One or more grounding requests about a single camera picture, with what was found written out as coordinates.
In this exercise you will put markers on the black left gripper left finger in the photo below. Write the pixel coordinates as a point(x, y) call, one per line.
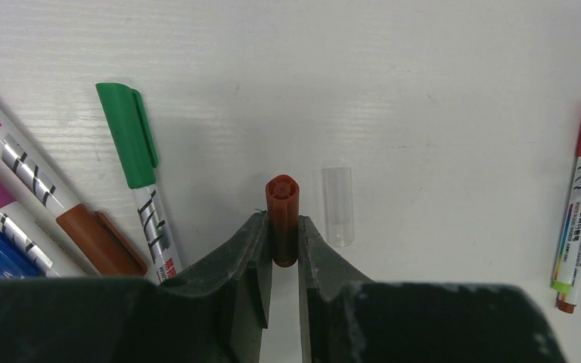
point(214, 311)

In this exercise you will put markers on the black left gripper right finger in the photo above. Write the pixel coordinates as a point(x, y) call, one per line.
point(347, 317)

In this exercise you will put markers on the clear pen cap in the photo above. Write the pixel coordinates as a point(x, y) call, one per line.
point(337, 190)

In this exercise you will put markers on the brown marker cap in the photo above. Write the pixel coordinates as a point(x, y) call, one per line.
point(283, 206)

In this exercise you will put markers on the brown cap marker left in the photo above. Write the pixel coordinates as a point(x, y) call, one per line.
point(92, 232)

